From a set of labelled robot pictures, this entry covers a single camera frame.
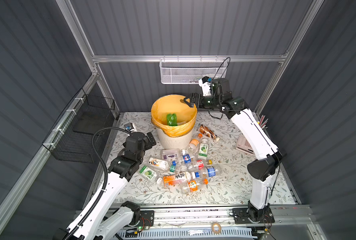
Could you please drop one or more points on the purple grape label bottle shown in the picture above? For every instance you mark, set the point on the purple grape label bottle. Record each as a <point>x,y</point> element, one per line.
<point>170,154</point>

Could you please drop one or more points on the black wire side basket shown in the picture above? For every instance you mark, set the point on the black wire side basket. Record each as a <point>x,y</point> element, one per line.
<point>72,139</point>

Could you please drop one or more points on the blue label clear water bottle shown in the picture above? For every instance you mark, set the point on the blue label clear water bottle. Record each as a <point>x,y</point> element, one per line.
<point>210,171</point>

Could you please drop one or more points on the orange milk tea bottle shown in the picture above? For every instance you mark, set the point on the orange milk tea bottle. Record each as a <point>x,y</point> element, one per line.
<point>176,179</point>

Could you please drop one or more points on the white orange label bottle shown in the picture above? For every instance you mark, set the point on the white orange label bottle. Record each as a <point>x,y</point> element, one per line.
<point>158,163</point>

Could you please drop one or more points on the green lime label bottle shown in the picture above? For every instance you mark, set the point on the green lime label bottle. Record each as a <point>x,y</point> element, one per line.
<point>203,149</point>

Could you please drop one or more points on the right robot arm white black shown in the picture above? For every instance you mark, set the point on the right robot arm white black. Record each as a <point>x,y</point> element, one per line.
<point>268,155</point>

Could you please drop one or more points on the green plastic bottle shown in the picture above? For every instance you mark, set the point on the green plastic bottle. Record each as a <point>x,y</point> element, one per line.
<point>171,120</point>

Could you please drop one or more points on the white pen holder cup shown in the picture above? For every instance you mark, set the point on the white pen holder cup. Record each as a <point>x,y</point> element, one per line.
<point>263,122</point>

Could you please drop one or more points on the red label yellow cap bottle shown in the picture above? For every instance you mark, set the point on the red label yellow cap bottle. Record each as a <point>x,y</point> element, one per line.
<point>199,164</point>

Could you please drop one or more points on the tape roll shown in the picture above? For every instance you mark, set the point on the tape roll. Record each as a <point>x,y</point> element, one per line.
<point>216,228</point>

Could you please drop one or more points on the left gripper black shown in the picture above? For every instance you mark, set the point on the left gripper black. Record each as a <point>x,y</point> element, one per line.
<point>148,145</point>

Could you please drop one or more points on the orange label small bottle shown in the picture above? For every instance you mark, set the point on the orange label small bottle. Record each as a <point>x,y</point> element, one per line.
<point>193,185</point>

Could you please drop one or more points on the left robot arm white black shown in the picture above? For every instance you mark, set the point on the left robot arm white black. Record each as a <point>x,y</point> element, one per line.
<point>92,223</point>

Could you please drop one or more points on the white bin with yellow bag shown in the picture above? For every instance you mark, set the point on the white bin with yellow bag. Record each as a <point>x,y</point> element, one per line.
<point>177,137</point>

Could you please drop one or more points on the orange cap clear bottle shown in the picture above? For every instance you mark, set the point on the orange cap clear bottle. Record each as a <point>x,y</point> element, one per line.
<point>195,143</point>

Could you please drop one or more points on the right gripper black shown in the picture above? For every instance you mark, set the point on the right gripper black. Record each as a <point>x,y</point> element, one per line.
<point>199,97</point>

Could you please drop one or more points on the brown coffee bottle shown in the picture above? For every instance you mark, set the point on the brown coffee bottle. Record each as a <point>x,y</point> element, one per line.
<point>205,131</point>

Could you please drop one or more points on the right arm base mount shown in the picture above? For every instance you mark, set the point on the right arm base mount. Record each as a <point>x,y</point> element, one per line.
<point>252,216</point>

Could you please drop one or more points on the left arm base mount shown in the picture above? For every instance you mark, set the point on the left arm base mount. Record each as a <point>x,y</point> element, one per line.
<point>146,219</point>

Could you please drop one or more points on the white wire wall basket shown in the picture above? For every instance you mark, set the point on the white wire wall basket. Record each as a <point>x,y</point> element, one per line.
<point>190,72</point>

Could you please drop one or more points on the pepsi blue label bottle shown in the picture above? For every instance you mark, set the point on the pepsi blue label bottle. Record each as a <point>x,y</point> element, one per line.
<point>186,156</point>

